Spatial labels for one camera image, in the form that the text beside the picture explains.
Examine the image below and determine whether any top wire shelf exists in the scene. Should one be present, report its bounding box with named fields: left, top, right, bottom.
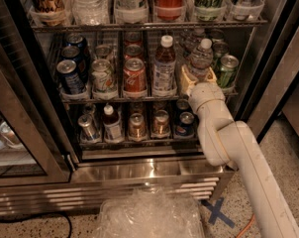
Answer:
left=31, top=17, right=268, bottom=33

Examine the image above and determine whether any red cola can front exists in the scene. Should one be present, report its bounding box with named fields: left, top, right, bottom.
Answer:
left=123, top=59, right=148, bottom=98

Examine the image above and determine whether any silver can bottom shelf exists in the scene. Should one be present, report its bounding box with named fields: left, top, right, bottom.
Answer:
left=77, top=114, right=100, bottom=141

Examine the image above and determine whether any clear plastic bag pile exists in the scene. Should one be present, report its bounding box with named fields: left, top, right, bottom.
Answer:
left=93, top=188, right=205, bottom=238

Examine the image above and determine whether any clear front water bottle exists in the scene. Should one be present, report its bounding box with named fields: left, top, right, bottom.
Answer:
left=189, top=39, right=213, bottom=81

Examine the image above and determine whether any blue pepsi can front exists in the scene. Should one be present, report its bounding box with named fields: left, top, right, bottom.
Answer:
left=56, top=59, right=86, bottom=94

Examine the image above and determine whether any blue pepsi can middle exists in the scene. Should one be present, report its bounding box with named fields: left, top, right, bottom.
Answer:
left=60, top=45, right=90, bottom=83

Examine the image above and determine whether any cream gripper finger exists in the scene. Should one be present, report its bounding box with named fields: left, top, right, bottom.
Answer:
left=179, top=64, right=198, bottom=96
left=206, top=70, right=217, bottom=83

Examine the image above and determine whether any white label bottle top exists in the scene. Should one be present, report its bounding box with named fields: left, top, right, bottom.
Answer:
left=114, top=0, right=149, bottom=24

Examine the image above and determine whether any white green soda can front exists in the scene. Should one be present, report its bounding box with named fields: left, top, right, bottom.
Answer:
left=91, top=59, right=118, bottom=100

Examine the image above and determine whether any clear water bottle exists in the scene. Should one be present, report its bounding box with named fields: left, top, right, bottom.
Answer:
left=72, top=0, right=109, bottom=26
left=181, top=28, right=206, bottom=60
left=189, top=39, right=213, bottom=81

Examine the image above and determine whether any white green soda can rear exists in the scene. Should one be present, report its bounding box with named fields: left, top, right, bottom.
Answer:
left=95, top=45, right=115, bottom=63

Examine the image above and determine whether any green tall can top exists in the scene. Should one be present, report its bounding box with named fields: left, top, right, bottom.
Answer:
left=194, top=0, right=223, bottom=21

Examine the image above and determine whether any clear rear water bottle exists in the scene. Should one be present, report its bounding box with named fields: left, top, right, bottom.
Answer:
left=181, top=28, right=206, bottom=60

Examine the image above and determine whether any blue pepsi can bottom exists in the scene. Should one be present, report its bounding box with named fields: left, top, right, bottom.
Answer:
left=175, top=112, right=194, bottom=137

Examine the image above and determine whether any brown iced tea bottle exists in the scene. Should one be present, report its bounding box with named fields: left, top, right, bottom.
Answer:
left=151, top=35, right=176, bottom=96

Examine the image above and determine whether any open fridge door right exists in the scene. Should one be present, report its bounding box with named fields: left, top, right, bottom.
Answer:
left=241, top=0, right=299, bottom=141

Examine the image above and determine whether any orange can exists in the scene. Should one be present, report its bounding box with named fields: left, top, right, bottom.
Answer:
left=128, top=113, right=147, bottom=142
left=151, top=110, right=170, bottom=138

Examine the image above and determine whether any bottom wire shelf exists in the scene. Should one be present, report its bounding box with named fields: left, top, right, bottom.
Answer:
left=79, top=137, right=200, bottom=151

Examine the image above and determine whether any blue pepsi can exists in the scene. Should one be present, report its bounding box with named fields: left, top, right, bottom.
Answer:
left=175, top=112, right=194, bottom=137
left=65, top=33, right=92, bottom=64
left=56, top=59, right=86, bottom=94
left=60, top=45, right=90, bottom=83

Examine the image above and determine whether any white green soda can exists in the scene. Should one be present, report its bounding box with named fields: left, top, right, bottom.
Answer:
left=91, top=59, right=118, bottom=100
left=95, top=45, right=115, bottom=63

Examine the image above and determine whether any clear water bottle top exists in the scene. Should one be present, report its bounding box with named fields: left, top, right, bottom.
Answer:
left=72, top=0, right=109, bottom=26

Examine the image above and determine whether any orange extension cable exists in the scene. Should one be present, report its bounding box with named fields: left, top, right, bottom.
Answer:
left=236, top=214, right=256, bottom=238

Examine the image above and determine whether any dark bottle top right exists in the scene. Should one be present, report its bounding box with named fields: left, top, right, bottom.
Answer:
left=225, top=0, right=263, bottom=21

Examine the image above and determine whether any red cola can middle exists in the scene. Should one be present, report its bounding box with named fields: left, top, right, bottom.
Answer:
left=124, top=45, right=144, bottom=60

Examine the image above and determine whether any tan tall can top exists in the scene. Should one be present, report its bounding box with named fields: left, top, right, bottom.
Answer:
left=32, top=0, right=66, bottom=27

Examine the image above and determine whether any orange can bottom left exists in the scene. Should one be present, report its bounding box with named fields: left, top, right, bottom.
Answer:
left=128, top=113, right=147, bottom=142

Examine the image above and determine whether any stainless steel display fridge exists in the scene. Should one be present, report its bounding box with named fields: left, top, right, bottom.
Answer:
left=0, top=0, right=299, bottom=216

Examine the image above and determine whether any green soda can middle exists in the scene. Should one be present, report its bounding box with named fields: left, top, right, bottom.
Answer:
left=212, top=42, right=230, bottom=66

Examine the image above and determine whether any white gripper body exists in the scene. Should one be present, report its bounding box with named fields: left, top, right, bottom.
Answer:
left=188, top=82, right=227, bottom=114

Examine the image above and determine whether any wire shelf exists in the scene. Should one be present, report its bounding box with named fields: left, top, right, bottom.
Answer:
left=59, top=88, right=240, bottom=105
left=31, top=17, right=268, bottom=33
left=79, top=137, right=200, bottom=151

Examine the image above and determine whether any blue pepsi can rear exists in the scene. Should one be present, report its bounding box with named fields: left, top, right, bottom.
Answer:
left=65, top=33, right=92, bottom=64

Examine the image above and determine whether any red cola bottle top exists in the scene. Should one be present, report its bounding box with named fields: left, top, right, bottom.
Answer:
left=154, top=0, right=183, bottom=21

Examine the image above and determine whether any small brown tea bottle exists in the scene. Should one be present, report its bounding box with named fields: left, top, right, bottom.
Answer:
left=102, top=104, right=124, bottom=143

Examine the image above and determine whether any black floor cable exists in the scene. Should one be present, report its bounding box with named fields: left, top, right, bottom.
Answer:
left=0, top=211, right=74, bottom=238

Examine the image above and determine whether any blue tape cross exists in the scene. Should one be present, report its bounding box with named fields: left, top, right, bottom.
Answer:
left=201, top=197, right=235, bottom=228

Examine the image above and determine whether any orange can bottom right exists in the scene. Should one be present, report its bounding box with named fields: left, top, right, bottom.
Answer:
left=151, top=110, right=170, bottom=138

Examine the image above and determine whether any red cola can rear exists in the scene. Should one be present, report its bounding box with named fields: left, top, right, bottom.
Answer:
left=124, top=31, right=143, bottom=46

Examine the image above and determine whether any middle wire shelf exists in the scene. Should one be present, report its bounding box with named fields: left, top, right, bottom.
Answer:
left=59, top=88, right=240, bottom=105

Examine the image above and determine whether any red cola can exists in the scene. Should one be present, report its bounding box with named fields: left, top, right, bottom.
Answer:
left=124, top=45, right=144, bottom=60
left=123, top=59, right=148, bottom=98
left=124, top=31, right=143, bottom=46

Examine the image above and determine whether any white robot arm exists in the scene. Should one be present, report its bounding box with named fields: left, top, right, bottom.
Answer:
left=178, top=64, right=299, bottom=238

